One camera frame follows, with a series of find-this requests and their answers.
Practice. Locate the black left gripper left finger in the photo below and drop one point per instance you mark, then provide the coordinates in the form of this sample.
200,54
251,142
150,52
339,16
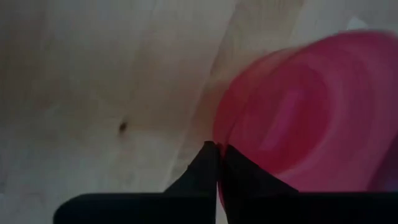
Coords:
174,205

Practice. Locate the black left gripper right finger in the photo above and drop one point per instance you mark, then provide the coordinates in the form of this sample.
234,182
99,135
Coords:
264,205

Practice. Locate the magenta plastic bowl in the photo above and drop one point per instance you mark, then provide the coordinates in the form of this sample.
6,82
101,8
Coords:
311,109

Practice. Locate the mauve plastic bowl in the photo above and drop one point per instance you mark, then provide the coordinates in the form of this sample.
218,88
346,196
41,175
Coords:
387,174

